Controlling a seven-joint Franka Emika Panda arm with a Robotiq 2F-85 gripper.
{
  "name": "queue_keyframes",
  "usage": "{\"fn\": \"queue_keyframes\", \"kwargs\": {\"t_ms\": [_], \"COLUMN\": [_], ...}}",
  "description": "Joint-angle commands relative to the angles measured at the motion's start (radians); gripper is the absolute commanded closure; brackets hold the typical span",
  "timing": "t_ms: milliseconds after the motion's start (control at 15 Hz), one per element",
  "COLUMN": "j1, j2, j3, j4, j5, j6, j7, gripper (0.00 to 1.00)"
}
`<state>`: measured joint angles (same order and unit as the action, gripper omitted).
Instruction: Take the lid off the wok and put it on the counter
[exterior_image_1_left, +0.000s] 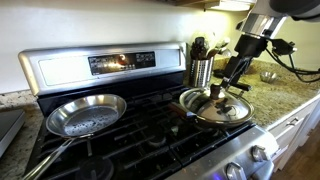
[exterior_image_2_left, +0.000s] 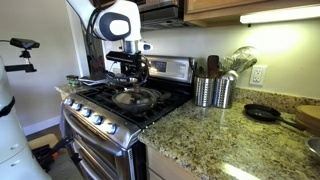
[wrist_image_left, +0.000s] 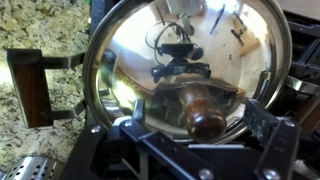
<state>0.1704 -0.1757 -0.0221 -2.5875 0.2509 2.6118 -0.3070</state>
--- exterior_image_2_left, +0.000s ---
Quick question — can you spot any over-range microwave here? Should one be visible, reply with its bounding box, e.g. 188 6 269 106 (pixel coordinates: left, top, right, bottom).
138 0 186 32

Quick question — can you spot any under-cabinet light strip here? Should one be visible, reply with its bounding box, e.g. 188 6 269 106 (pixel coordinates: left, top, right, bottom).
239 3 320 25

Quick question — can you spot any small metal bowl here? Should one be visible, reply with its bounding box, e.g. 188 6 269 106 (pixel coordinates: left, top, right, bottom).
305 137 320 161

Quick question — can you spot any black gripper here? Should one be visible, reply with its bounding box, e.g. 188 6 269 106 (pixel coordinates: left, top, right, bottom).
119 59 148 90

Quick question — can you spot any steel ladle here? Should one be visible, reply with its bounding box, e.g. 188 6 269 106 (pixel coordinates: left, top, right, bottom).
226 69 240 81

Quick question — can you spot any oven door handle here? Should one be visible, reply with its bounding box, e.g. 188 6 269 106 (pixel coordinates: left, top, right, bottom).
61 106 126 157

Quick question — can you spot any stainless steel frying pan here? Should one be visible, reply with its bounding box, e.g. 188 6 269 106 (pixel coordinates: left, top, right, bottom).
79 75 140 89

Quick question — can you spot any wooden cutting board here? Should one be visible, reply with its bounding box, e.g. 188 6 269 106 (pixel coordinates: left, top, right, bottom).
294 104 320 136

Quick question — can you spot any wire whisk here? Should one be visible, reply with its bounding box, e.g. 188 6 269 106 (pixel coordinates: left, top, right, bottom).
221 45 260 76

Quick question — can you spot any small black cast iron skillet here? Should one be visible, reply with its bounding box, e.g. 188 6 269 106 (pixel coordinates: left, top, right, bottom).
243 103 306 131

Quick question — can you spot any flat black countertop device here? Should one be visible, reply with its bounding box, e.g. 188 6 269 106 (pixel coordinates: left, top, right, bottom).
78 75 108 83

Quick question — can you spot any perforated steel utensil holder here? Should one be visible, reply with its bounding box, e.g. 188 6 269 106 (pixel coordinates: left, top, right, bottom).
193 75 216 108
213 74 236 110

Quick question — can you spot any tan floor mat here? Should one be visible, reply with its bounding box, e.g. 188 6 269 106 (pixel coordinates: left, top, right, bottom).
27 133 60 151

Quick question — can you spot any black wok with handles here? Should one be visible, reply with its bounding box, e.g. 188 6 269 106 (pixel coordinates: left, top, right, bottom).
111 87 173 114

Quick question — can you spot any stainless steel gas range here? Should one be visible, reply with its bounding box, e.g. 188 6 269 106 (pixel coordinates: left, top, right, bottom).
59 54 195 180

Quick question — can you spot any kitchen base cabinet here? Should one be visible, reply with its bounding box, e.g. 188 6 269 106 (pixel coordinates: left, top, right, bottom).
145 144 202 180

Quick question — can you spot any wooden spatula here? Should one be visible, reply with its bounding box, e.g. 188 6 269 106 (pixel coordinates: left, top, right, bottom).
207 54 221 79

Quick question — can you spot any dark kitchen utensil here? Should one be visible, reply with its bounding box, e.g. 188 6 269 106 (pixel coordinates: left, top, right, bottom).
188 57 199 79

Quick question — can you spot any black floor stand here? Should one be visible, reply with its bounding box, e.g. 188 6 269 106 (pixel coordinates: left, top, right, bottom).
31 134 75 173

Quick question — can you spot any glass pot lid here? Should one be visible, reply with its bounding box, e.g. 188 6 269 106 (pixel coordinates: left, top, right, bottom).
112 85 158 107

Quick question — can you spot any small dark jar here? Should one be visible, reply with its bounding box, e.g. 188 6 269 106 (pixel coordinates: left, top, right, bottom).
65 74 81 88

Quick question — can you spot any black camera on mount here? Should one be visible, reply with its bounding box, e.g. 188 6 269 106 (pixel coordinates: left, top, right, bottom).
0 37 41 74

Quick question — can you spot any white wall outlet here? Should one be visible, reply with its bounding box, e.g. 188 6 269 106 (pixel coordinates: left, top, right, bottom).
249 64 268 87

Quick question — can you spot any wooden upper cabinet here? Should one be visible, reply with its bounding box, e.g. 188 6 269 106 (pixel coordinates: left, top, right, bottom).
183 0 320 28

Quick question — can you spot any dark countertop appliance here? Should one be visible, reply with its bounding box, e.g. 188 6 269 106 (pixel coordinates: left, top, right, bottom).
87 54 106 78

